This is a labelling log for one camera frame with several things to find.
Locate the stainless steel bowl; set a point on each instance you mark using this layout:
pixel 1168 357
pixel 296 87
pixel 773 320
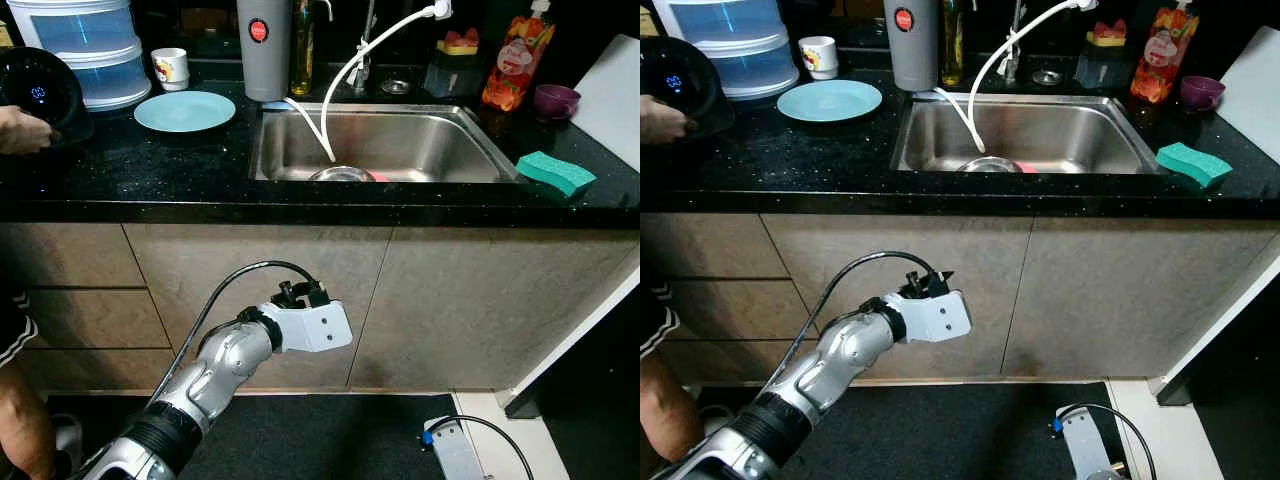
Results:
pixel 340 175
pixel 990 166

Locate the black round kitchen appliance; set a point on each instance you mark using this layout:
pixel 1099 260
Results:
pixel 50 85
pixel 690 75

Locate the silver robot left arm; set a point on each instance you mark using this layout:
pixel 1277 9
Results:
pixel 845 350
pixel 225 365

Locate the person bare hand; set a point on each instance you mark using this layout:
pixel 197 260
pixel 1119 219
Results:
pixel 660 120
pixel 20 130

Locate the beige cabinet door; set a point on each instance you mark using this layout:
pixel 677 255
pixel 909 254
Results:
pixel 840 235
pixel 480 310
pixel 1130 300
pixel 200 250

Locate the black floor mat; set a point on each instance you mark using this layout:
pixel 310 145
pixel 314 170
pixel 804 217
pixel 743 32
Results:
pixel 330 440
pixel 960 430

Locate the beige cabinet drawer front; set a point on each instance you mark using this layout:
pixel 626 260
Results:
pixel 70 255
pixel 710 245
pixel 100 368
pixel 740 360
pixel 735 308
pixel 95 318

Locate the stainless steel sink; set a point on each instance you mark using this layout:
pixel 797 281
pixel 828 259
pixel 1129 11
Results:
pixel 420 140
pixel 1065 130

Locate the light blue plate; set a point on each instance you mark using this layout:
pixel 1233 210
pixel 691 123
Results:
pixel 830 101
pixel 185 112

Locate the chrome faucet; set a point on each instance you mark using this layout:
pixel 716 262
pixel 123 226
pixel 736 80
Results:
pixel 1014 68
pixel 362 78

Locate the steel sink strainer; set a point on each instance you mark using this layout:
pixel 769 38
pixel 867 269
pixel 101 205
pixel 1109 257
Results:
pixel 395 87
pixel 1047 77

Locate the grey thermos red label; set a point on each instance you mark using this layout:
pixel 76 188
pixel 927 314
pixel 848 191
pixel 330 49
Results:
pixel 263 65
pixel 910 55

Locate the yellow oil bottle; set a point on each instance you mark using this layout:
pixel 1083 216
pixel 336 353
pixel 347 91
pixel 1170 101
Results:
pixel 951 50
pixel 302 60

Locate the white printed cup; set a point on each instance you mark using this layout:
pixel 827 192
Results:
pixel 170 70
pixel 818 58

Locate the white slipper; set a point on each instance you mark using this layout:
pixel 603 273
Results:
pixel 714 422
pixel 66 440

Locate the black sink caddy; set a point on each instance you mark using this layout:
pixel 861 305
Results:
pixel 1105 68
pixel 455 78

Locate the black white striped shorts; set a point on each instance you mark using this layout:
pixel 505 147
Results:
pixel 12 325
pixel 655 318

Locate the green sponge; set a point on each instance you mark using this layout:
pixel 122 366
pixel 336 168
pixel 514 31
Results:
pixel 1192 163
pixel 555 172

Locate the white stacked food container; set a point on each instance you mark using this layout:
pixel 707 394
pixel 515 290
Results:
pixel 745 60
pixel 95 70

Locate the person bare leg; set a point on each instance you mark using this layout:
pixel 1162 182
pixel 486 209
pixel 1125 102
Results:
pixel 665 420
pixel 20 430

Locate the yellow red sponge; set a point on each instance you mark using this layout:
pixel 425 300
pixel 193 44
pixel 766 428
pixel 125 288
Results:
pixel 460 44
pixel 1108 34

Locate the orange dish soap pouch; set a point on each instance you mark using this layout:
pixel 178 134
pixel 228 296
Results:
pixel 515 65
pixel 1160 55

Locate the purple cup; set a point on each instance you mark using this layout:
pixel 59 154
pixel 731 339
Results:
pixel 1200 92
pixel 555 100

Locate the white cutting board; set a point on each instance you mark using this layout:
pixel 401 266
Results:
pixel 612 110
pixel 1255 100

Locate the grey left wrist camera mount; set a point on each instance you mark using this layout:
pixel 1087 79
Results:
pixel 315 325
pixel 940 315

